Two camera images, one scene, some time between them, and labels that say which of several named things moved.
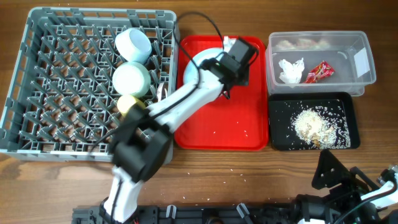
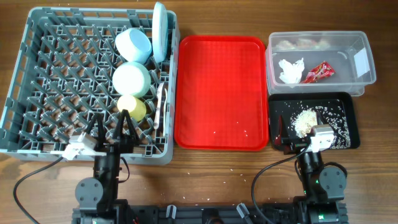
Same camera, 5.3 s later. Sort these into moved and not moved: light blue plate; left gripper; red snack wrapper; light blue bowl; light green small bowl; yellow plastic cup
Moved: light blue plate; left gripper
Not moved: yellow plastic cup; light green small bowl; red snack wrapper; light blue bowl
